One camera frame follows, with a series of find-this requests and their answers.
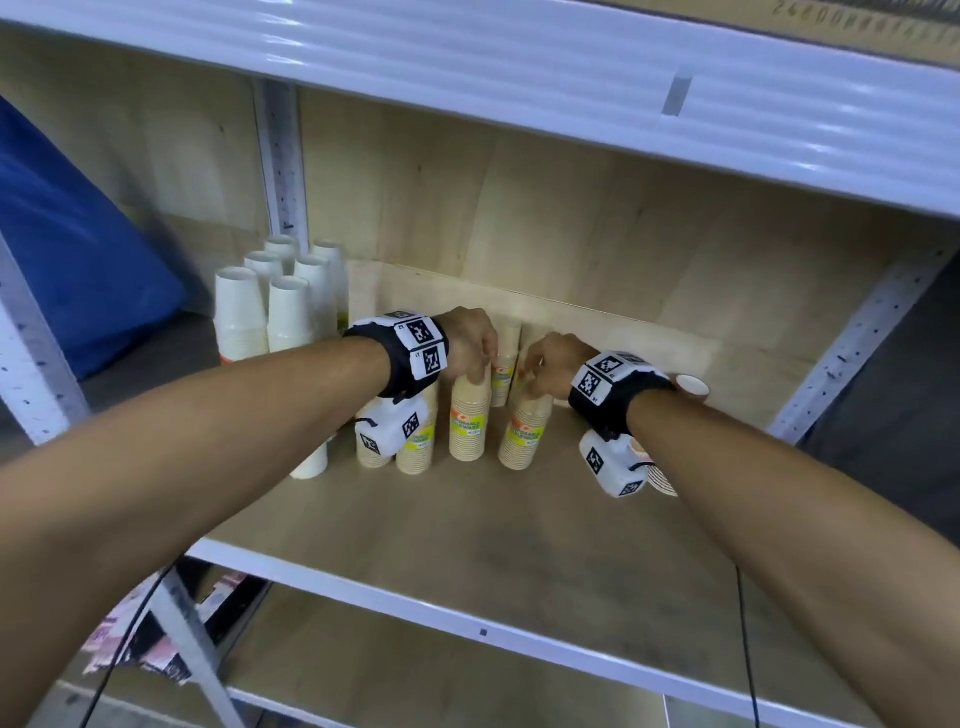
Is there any white metal shelving rack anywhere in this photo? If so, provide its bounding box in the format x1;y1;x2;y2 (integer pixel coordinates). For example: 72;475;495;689
0;0;960;728

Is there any black wristband with marker tags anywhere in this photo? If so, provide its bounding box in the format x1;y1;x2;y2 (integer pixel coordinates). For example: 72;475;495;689
567;350;677;442
343;311;451;403

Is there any pile of printed packets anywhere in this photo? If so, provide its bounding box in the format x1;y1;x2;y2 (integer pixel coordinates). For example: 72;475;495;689
81;572;250;685

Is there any grey tape strip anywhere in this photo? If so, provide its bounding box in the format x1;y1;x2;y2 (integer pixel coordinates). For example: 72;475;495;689
661;73;695;118

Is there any person's left forearm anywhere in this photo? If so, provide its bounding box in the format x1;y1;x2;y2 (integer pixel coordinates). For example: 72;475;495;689
0;337;393;728

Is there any black cable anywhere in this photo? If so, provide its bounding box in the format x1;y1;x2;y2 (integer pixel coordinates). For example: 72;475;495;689
734;564;763;728
78;562;175;728

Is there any toppled brown paper cup stack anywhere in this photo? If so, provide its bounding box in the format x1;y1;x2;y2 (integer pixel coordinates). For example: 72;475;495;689
630;438;681;498

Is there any person's left hand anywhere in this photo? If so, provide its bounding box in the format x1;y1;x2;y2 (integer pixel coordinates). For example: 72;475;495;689
437;306;501;386

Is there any wooden shelf board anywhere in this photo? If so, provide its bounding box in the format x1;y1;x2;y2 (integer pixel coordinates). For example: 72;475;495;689
198;405;886;727
223;583;670;728

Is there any person's right forearm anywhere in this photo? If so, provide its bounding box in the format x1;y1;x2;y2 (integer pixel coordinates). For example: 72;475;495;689
626;388;960;728

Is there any person's right hand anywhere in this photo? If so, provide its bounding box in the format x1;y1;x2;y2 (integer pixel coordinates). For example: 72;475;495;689
519;332;601;402

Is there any blue fabric bag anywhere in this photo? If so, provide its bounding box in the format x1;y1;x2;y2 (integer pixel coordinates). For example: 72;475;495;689
0;96;189;381

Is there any group of white cup stacks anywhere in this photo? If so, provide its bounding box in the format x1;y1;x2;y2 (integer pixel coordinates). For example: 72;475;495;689
213;234;352;481

